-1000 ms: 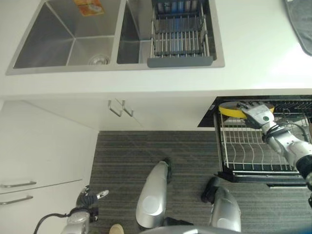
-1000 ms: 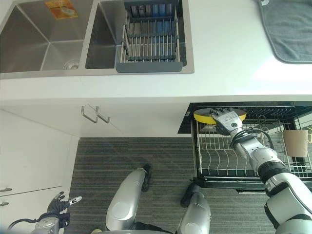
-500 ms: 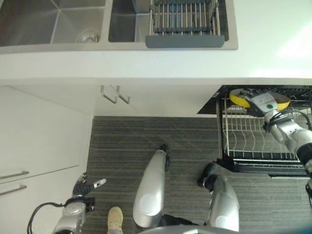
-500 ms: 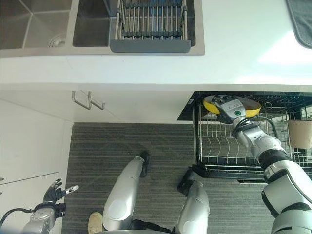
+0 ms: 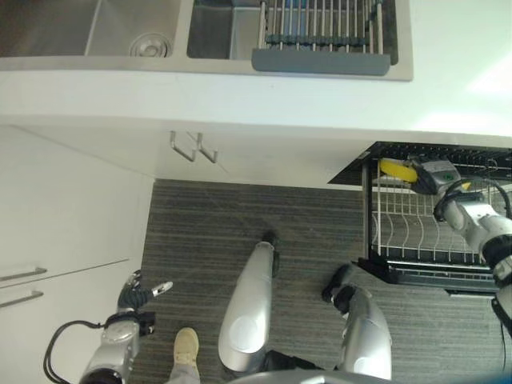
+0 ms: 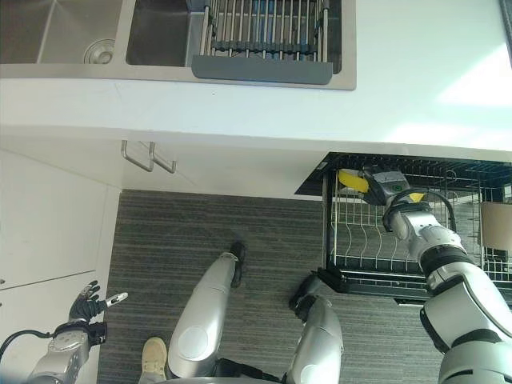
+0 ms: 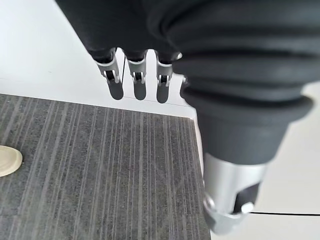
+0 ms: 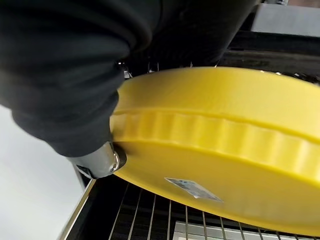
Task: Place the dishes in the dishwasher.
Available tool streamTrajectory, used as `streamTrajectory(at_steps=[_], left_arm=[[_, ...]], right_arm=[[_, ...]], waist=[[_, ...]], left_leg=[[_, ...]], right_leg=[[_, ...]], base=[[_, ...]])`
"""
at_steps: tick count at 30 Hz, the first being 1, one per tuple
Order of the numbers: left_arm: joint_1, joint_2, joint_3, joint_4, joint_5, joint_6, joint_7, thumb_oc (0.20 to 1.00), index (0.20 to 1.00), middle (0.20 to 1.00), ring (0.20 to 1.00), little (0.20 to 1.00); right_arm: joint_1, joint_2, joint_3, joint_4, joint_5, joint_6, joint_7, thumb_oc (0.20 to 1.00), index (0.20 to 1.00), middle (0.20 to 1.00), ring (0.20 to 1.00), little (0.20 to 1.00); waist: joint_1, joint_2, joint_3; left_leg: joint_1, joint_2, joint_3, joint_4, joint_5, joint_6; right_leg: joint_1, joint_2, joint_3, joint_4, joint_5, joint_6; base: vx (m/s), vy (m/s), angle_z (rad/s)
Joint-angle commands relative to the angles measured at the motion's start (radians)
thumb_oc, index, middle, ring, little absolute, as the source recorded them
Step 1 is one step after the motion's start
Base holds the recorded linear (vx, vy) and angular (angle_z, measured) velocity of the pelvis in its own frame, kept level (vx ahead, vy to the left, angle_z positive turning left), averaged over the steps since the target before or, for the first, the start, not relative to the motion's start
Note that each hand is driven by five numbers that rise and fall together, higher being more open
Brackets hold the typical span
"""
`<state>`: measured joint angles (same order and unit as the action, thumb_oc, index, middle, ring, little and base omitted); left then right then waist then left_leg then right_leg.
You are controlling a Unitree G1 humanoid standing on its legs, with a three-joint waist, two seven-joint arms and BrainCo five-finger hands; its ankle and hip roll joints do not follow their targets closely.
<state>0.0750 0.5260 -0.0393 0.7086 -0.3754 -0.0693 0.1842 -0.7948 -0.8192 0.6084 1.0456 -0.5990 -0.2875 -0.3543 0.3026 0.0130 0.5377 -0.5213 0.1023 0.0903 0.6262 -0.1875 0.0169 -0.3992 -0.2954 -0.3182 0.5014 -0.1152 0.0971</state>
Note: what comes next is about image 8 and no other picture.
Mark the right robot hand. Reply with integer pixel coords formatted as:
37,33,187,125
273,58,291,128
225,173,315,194
0,0,260,180

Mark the yellow plastic plate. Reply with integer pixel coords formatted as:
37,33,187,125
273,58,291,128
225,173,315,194
109,66,320,237

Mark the white barcode sticker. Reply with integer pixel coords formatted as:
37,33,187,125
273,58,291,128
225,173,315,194
164,177,224,203

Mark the wire dishwasher rack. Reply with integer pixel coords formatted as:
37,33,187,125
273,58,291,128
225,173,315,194
107,181,320,240

